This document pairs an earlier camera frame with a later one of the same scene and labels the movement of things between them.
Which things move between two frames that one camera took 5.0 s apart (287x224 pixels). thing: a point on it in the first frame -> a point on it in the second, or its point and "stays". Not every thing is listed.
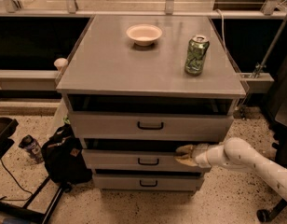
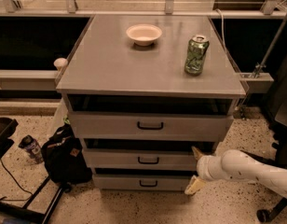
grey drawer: x=151 y=126 stays
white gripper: x=201 y=156 -> x=203 y=168
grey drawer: x=138 y=160 stays
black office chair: x=280 y=113 stays
